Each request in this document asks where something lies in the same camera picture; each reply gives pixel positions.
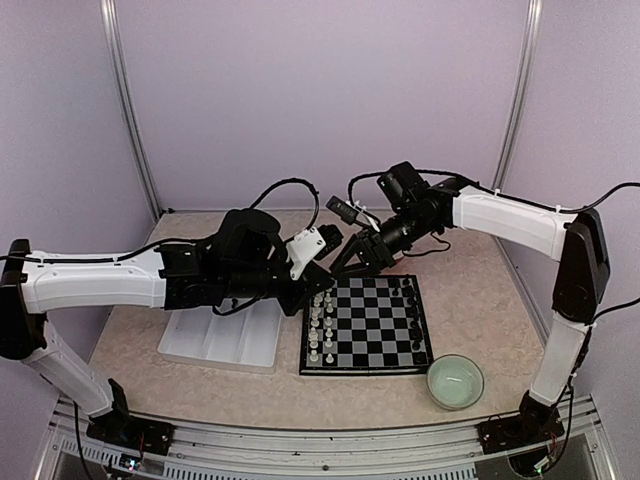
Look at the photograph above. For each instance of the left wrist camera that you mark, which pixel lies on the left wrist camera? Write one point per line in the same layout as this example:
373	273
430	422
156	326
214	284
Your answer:
313	243

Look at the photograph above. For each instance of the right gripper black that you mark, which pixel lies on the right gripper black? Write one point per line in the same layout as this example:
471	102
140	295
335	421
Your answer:
372	249

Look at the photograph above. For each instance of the right aluminium frame post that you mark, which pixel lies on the right aluminium frame post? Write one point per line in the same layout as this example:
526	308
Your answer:
518	96

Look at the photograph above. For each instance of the aluminium frame post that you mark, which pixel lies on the aluminium frame post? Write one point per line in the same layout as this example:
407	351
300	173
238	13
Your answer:
109	16
518	96

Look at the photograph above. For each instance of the white plastic compartment tray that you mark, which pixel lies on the white plastic compartment tray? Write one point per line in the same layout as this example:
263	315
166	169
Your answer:
245	341

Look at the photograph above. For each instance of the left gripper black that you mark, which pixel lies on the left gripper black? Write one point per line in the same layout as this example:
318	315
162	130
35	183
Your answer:
307	289

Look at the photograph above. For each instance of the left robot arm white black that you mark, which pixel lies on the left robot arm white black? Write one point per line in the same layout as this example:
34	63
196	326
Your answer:
245	261

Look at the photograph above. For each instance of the black white chessboard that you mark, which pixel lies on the black white chessboard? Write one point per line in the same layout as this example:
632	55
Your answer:
371	332

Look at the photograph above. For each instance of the front aluminium rail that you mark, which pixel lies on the front aluminium rail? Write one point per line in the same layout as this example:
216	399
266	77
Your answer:
200	450

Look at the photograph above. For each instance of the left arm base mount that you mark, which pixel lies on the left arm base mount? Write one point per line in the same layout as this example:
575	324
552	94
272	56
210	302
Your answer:
132	432

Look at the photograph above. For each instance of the green glass bowl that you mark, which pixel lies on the green glass bowl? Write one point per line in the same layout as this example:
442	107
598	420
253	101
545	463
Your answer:
455	382

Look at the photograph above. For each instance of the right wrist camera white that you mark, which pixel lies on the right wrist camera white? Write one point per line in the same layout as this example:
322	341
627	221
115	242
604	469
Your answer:
352	215

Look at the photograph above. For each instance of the left aluminium frame post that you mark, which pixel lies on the left aluminium frame post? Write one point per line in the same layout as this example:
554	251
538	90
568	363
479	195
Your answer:
109	16

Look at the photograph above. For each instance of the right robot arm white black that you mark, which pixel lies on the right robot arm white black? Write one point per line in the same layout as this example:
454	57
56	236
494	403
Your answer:
571	240

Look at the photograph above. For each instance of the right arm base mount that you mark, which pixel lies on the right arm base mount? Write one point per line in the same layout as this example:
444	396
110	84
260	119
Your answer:
525	428

